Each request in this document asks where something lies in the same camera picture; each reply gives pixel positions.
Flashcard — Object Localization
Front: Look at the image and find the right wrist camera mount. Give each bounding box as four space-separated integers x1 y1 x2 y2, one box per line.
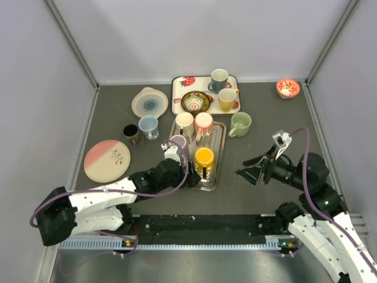
272 130 292 159

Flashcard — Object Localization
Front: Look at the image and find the green mug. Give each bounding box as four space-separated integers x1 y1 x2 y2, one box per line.
229 112 252 137

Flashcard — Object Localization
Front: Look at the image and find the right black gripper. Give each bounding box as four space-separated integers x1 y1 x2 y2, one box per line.
234 143 309 190

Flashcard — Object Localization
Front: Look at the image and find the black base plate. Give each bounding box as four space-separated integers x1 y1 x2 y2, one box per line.
100 213 301 245

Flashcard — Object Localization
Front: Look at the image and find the dark patterned small bowl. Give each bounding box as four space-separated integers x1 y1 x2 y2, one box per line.
181 91 211 116

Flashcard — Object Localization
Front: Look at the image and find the grey-blue mug on tray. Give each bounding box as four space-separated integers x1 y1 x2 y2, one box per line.
208 68 229 93

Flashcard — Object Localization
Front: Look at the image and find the light blue mug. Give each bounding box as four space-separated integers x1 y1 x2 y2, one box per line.
138 116 159 140

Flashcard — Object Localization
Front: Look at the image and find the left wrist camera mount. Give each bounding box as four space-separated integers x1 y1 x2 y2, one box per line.
161 143 181 163

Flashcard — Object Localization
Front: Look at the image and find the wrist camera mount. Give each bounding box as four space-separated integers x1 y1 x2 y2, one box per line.
272 130 292 159
161 143 181 163

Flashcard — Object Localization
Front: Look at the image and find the mustard mug on tray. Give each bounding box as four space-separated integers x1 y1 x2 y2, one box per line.
218 88 239 112

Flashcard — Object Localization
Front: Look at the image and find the translucent blue-ring plate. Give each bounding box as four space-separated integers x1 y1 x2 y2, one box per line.
131 87 168 118

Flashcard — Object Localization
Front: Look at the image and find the pink mug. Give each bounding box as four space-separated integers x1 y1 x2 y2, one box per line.
194 113 213 142

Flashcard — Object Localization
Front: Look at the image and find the pink cream plate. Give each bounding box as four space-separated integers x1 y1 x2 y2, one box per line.
84 140 131 183

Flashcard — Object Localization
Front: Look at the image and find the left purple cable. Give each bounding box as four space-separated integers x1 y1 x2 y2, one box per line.
29 140 190 257

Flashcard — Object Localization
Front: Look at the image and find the grey cable duct rail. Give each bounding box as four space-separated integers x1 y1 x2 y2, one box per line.
58 235 295 252

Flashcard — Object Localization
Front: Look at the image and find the purple mug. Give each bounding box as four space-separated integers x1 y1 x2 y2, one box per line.
170 134 189 160

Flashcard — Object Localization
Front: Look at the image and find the yellow mug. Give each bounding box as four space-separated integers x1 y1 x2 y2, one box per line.
194 147 215 179

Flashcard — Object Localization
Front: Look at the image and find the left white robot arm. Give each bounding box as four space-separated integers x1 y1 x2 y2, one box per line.
30 159 200 246

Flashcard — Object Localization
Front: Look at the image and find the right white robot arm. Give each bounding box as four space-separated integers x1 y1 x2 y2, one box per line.
236 147 376 282

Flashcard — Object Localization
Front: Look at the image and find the small brown mug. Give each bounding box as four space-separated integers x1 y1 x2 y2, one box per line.
123 124 140 144

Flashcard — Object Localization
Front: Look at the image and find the red patterned bowl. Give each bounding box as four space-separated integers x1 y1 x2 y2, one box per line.
276 78 300 99

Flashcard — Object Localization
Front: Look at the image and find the cream mug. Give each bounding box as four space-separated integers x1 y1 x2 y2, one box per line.
175 112 195 137

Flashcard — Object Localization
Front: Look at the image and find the strawberry pattern tray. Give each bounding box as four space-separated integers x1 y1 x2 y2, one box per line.
171 75 241 115

